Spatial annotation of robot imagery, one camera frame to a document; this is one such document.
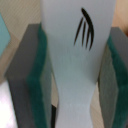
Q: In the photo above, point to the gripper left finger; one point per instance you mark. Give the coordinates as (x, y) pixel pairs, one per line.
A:
(29, 77)

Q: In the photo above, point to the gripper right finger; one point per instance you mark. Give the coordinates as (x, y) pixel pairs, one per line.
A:
(113, 81)

